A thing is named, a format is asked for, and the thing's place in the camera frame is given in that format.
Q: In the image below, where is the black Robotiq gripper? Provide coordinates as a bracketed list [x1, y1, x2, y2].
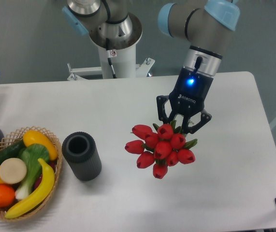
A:
[156, 68, 213, 134]

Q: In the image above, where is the red tulip bouquet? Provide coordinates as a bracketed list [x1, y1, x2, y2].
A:
[125, 120, 198, 179]

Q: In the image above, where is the dark grey ribbed vase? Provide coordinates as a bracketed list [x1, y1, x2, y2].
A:
[62, 131, 102, 181]

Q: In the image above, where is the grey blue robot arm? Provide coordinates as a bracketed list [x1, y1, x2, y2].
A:
[62, 0, 240, 134]

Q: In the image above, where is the yellow plastic banana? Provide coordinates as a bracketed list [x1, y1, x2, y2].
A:
[5, 158, 55, 219]

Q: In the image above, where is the green bok choy toy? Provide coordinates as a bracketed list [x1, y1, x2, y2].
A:
[15, 144, 50, 201]

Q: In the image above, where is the green cucumber toy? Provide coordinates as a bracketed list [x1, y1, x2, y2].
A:
[0, 140, 26, 165]

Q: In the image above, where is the beige round slice toy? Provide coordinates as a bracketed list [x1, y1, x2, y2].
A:
[0, 158, 27, 184]

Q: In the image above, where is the orange plastic orange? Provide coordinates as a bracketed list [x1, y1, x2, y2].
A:
[0, 184, 15, 208]

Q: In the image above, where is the woven wicker basket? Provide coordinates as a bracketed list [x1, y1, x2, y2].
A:
[0, 126, 63, 222]

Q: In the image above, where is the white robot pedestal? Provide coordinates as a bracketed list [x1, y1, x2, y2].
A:
[63, 9, 155, 81]

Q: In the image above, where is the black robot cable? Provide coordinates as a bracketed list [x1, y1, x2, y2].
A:
[104, 38, 117, 79]

